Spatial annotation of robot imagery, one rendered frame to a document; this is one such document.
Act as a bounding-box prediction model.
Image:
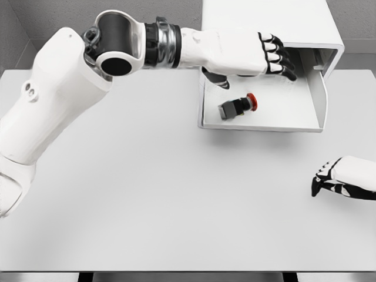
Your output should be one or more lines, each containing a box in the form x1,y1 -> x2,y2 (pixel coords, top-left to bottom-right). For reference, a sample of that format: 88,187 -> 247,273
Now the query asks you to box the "white tabletop storage cabinet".
201,0 -> 345,86

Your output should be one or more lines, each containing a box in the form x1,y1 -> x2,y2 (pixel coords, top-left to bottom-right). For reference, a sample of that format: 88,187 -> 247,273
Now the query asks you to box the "white cabinet drawer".
197,66 -> 328,133

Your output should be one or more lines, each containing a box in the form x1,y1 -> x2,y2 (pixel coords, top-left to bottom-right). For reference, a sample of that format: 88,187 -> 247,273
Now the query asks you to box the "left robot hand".
200,29 -> 298,90

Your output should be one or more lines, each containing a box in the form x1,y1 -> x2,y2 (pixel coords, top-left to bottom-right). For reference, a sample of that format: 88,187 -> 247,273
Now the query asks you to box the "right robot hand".
311,155 -> 376,202

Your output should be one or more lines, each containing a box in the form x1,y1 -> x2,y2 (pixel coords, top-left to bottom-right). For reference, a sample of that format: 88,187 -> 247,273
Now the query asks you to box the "red button load switch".
217,92 -> 259,120

